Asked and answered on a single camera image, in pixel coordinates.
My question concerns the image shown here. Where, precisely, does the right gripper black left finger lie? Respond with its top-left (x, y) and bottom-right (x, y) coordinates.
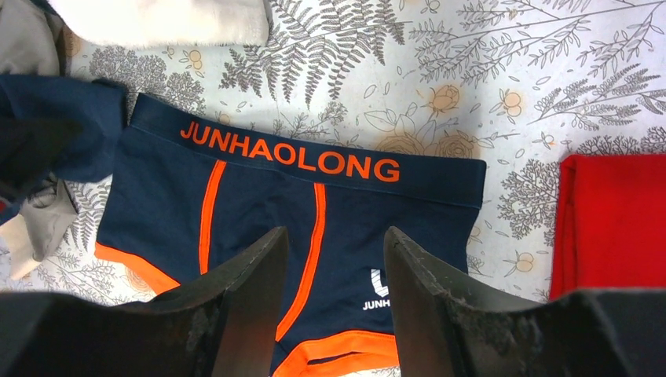
top-left (1, 227), bottom-right (288, 376)

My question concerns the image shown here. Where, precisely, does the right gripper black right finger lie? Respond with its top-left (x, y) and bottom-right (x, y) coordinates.
top-left (384, 227), bottom-right (665, 376)

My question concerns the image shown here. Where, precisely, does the navy underwear orange trim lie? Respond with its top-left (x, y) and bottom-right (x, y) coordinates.
top-left (95, 94), bottom-right (487, 376)

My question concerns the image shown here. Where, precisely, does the red folded cloth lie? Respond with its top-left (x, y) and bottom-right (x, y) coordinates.
top-left (549, 154), bottom-right (665, 300)

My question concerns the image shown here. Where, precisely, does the plain navy garment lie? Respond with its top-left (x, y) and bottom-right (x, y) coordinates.
top-left (1, 74), bottom-right (126, 222)

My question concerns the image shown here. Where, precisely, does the floral bed sheet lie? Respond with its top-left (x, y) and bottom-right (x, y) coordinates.
top-left (0, 0), bottom-right (666, 377)

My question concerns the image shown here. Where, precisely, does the black white checkered pillow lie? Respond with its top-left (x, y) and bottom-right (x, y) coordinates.
top-left (46, 0), bottom-right (269, 49)

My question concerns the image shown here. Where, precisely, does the grey garment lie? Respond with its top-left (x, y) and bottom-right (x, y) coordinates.
top-left (1, 0), bottom-right (64, 76)

